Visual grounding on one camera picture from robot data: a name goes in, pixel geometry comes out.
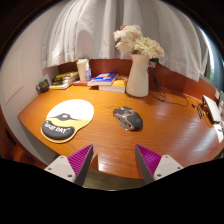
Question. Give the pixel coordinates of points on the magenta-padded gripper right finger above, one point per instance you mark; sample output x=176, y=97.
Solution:
x=160, y=166

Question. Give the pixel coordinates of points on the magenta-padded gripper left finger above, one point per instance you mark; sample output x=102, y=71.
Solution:
x=65, y=168

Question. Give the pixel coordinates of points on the grey black computer mouse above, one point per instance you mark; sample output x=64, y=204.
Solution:
x=129, y=119

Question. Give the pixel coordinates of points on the white yellow black mouse pad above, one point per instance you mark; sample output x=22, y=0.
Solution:
x=71, y=113

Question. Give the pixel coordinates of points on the dark pen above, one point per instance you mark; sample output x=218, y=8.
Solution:
x=199, y=112

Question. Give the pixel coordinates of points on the white paper card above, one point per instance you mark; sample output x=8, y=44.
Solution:
x=220, y=132

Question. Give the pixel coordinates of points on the white slanted device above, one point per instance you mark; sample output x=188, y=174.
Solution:
x=212, y=108

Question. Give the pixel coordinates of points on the dark green mug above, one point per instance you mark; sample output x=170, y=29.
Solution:
x=43, y=85

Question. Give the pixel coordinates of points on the flat red book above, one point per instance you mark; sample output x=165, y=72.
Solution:
x=80, y=83

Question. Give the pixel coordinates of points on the stack of yellow black books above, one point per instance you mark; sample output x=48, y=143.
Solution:
x=65, y=80

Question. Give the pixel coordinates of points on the white ceramic vase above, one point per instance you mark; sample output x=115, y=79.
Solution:
x=137, y=78

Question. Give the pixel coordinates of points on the yellow orange book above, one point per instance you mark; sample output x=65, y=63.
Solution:
x=118, y=85

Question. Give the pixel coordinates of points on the small clear bottle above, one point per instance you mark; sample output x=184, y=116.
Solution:
x=88, y=74

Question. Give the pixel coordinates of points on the white cylindrical container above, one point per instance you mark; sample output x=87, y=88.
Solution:
x=81, y=68

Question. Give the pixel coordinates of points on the white flower bouquet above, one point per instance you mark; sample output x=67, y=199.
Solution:
x=143, y=45

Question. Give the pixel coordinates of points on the white curtain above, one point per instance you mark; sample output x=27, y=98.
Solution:
x=100, y=30

